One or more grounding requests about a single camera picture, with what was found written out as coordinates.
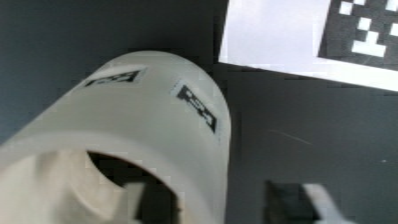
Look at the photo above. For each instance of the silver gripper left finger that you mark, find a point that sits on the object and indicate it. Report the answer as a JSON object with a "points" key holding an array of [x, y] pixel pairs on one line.
{"points": [[153, 203]]}

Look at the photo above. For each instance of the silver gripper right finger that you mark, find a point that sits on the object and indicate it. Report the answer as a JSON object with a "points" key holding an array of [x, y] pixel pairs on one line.
{"points": [[298, 204]]}

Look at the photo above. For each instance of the white lamp shade cone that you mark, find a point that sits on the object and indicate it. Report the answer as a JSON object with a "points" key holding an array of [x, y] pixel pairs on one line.
{"points": [[135, 129]]}

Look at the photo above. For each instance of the white marker sheet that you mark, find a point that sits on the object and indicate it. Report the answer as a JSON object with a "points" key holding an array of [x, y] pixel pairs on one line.
{"points": [[318, 38]]}

